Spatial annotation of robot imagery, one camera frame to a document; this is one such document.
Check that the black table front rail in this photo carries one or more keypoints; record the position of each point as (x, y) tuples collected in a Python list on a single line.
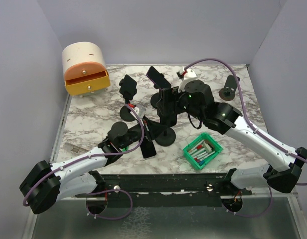
[(157, 190)]

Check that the black phone stand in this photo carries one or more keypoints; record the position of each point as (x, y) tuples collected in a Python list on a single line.
[(125, 112), (155, 97), (167, 138)]

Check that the grey silver phone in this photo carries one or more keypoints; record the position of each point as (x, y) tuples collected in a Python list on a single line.
[(148, 149)]

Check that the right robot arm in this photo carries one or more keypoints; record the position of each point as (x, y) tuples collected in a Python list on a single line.
[(284, 163)]

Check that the white eraser in bin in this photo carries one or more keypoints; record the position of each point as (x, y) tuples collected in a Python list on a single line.
[(207, 146)]

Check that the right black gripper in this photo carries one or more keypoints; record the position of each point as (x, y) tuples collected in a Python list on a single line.
[(179, 110)]

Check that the black phone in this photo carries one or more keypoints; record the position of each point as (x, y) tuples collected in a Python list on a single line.
[(166, 107)]

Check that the orange drawer box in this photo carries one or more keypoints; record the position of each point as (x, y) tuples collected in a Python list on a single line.
[(84, 69)]

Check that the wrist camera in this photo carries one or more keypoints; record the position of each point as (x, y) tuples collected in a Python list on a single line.
[(185, 77), (140, 110)]

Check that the markers in bin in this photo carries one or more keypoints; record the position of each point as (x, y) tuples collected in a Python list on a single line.
[(198, 154)]

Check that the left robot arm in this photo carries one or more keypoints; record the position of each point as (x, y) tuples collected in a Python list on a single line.
[(48, 183)]

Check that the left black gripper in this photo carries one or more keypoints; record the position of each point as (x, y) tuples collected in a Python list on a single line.
[(152, 129)]

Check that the green plastic bin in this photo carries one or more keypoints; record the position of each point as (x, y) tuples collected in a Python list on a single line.
[(203, 136)]

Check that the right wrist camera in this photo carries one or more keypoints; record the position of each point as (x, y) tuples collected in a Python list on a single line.
[(185, 77)]

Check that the wood base phone stand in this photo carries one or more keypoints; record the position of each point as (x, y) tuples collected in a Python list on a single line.
[(227, 93)]

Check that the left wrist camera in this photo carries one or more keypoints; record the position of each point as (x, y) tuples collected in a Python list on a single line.
[(140, 110)]

